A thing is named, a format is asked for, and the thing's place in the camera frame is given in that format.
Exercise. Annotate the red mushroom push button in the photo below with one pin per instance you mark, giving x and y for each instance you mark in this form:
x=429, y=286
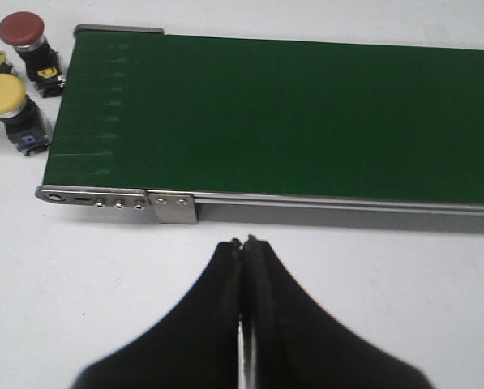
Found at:
x=24, y=31

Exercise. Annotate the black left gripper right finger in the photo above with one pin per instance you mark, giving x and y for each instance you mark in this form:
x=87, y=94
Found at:
x=292, y=342

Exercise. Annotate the yellow mushroom push button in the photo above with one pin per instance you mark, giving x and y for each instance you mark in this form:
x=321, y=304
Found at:
x=23, y=121

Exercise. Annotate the aluminium conveyor frame rail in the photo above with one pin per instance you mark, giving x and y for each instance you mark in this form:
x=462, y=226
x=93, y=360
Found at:
x=287, y=209

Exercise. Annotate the metal conveyor support bracket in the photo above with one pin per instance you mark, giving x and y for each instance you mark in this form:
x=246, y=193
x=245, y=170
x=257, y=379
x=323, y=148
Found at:
x=173, y=207

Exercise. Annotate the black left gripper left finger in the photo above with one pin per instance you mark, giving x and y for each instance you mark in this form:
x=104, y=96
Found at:
x=194, y=346

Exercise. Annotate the green conveyor belt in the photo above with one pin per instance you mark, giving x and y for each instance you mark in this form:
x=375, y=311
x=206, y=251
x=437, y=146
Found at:
x=198, y=114

